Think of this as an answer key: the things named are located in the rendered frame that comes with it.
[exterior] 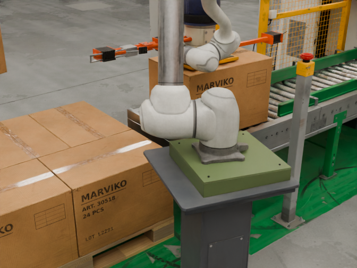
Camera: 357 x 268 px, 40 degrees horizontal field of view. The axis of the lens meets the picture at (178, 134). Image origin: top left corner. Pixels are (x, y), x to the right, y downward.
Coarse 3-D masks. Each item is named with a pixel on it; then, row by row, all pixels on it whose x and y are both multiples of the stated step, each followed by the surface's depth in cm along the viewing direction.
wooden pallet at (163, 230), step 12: (144, 228) 266; (156, 228) 271; (168, 228) 278; (120, 240) 257; (132, 240) 276; (144, 240) 276; (156, 240) 275; (96, 252) 249; (108, 252) 266; (120, 252) 267; (132, 252) 267; (72, 264) 242; (84, 264) 247; (96, 264) 257; (108, 264) 257
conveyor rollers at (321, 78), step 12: (324, 72) 389; (336, 72) 390; (348, 72) 391; (276, 84) 361; (288, 84) 362; (312, 84) 366; (324, 84) 361; (276, 96) 339; (288, 96) 341; (276, 108) 318
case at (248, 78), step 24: (240, 48) 299; (192, 72) 255; (216, 72) 260; (240, 72) 270; (264, 72) 281; (192, 96) 256; (240, 96) 277; (264, 96) 289; (240, 120) 284; (264, 120) 296
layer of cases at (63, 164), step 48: (0, 144) 269; (48, 144) 269; (96, 144) 270; (144, 144) 270; (0, 192) 224; (48, 192) 224; (96, 192) 236; (144, 192) 257; (0, 240) 212; (48, 240) 228; (96, 240) 247
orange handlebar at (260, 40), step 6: (144, 42) 251; (150, 42) 253; (246, 42) 255; (252, 42) 258; (258, 42) 261; (114, 48) 241; (120, 48) 242; (138, 48) 244; (150, 48) 249; (120, 54) 239
